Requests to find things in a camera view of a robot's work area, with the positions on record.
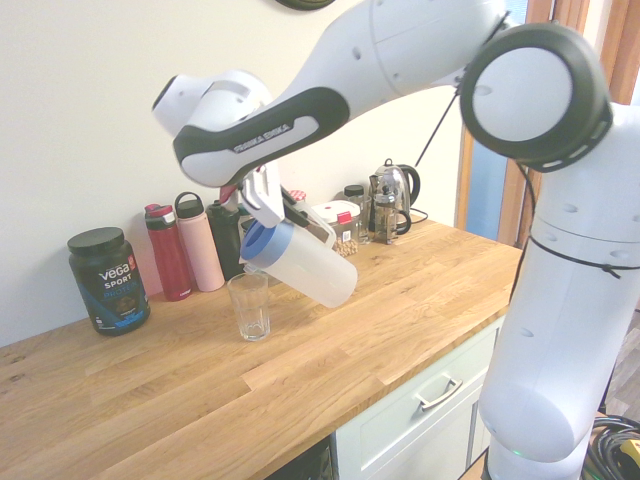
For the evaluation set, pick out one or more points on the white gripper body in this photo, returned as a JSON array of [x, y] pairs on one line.
[[265, 200]]

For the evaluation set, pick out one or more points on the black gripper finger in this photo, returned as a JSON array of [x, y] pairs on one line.
[[296, 211]]

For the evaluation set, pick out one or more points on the translucent pitcher with blue lid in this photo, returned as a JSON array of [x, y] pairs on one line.
[[310, 265]]

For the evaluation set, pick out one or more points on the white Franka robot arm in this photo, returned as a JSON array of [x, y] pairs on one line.
[[550, 300]]

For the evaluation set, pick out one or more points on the pink water bottle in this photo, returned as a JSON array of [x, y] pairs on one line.
[[200, 250]]

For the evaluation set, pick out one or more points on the red water bottle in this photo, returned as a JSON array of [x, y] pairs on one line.
[[170, 260]]

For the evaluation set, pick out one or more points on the cereal container with white lid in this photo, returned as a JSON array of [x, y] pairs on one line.
[[335, 210]]

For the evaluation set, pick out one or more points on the dark shaker bottle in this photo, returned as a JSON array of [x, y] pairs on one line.
[[222, 240]]

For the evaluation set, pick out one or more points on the jar with black lid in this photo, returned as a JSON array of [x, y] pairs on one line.
[[354, 191]]

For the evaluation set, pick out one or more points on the clear glass mug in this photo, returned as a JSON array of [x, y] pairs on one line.
[[364, 222]]

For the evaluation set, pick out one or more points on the glass French press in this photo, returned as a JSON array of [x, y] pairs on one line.
[[387, 220]]

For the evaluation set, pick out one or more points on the stainless steel kettle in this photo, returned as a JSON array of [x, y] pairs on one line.
[[400, 180]]

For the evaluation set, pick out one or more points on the clear drinking glass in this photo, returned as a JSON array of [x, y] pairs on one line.
[[250, 310]]

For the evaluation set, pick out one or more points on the black protein powder tub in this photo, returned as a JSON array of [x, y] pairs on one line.
[[110, 290]]

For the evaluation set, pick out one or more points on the white cabinet drawer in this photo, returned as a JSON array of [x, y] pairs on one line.
[[400, 440]]

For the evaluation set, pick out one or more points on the black dishwasher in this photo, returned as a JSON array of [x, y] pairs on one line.
[[312, 465]]

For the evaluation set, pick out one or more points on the yellow power box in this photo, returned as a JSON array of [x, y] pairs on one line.
[[631, 452]]

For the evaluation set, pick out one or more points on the dark round wall object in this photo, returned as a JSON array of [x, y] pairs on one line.
[[305, 4]]

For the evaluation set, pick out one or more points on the wooden door frame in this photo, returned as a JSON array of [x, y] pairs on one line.
[[512, 210]]

